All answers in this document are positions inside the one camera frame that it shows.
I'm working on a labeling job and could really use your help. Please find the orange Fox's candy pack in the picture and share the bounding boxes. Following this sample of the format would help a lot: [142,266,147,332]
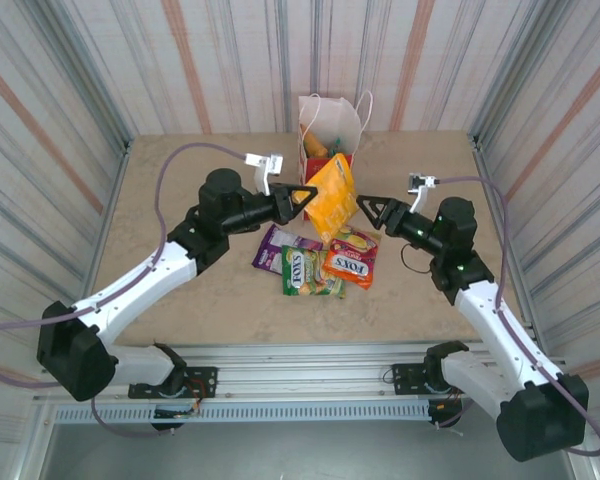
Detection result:
[322,225,383,291]

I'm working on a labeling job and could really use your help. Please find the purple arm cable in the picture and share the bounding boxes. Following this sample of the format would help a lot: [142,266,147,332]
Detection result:
[0,142,249,440]
[435,174,600,457]

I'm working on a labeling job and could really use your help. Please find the yellow orange snack bag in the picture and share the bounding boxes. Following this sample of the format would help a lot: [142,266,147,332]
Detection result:
[304,153,359,246]

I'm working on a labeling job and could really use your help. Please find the grey slotted cable duct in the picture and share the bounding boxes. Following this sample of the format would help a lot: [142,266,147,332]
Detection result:
[53,402,431,425]

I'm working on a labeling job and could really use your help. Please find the green Fox's candy pack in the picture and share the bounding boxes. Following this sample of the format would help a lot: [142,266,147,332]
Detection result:
[280,244,347,300]

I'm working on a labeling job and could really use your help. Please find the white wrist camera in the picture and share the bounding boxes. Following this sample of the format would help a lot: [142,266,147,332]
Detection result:
[243,152,285,197]
[408,172,440,214]

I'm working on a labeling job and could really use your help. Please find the aluminium rail frame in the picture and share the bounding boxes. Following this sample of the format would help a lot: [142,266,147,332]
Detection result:
[32,341,577,402]

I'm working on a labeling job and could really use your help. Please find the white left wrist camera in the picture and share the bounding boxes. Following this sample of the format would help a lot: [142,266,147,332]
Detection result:
[243,152,285,197]

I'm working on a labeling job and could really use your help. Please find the small circuit board with wires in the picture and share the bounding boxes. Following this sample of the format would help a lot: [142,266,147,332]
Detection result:
[152,387,204,432]
[427,392,466,431]

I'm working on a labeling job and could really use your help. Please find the orange snack packet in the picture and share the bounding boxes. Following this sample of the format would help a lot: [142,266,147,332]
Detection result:
[302,132,330,159]

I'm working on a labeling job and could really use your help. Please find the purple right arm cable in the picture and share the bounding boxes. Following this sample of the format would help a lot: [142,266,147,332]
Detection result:
[435,174,600,457]

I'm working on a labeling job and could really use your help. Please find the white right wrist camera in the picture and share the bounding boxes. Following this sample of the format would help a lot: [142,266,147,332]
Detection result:
[408,172,440,214]

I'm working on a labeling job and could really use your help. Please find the purple snack pack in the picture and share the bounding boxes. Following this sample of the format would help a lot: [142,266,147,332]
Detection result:
[251,224,326,274]

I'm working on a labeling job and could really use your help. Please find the thin black wire loop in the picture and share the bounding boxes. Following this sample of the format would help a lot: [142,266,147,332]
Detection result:
[398,242,434,275]

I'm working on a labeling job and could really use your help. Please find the red and white paper bag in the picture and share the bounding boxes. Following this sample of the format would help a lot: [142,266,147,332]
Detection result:
[298,91,375,221]

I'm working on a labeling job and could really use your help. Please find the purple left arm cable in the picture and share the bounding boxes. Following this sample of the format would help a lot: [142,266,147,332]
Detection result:
[0,142,249,440]

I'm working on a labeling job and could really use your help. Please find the aluminium enclosure edge rail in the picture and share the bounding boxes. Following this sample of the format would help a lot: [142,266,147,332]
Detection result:
[68,139,133,351]
[471,134,549,351]

